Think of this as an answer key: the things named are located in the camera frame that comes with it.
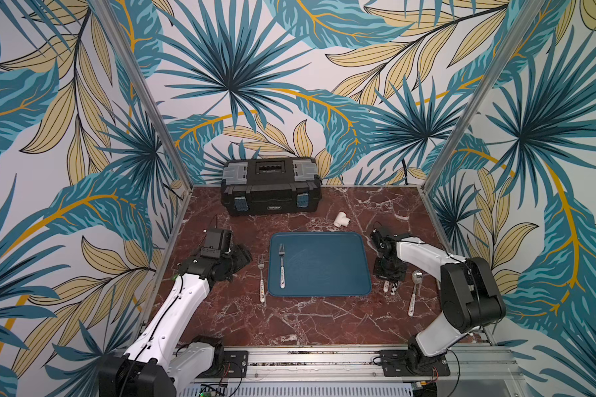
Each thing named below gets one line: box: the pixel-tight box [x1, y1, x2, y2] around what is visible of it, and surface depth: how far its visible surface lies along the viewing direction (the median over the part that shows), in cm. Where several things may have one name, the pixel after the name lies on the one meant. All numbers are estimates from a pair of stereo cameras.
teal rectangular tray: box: [268, 231, 373, 297], surface depth 98 cm
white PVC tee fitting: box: [332, 210, 351, 228], surface depth 107 cm
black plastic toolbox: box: [220, 157, 323, 216], surface depth 101 cm
